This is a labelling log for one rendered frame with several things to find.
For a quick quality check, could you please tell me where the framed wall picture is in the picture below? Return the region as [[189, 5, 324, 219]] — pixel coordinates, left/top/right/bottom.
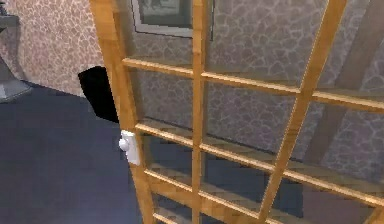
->
[[130, 0, 216, 42]]

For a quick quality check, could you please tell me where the white door handle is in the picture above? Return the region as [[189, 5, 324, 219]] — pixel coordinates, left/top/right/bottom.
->
[[118, 129, 142, 167]]

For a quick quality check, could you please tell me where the black box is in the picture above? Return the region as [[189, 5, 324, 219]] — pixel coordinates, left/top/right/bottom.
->
[[77, 65, 120, 124]]

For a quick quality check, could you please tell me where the wooden glass-paned room door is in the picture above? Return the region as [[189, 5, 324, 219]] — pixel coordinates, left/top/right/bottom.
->
[[88, 0, 384, 224]]

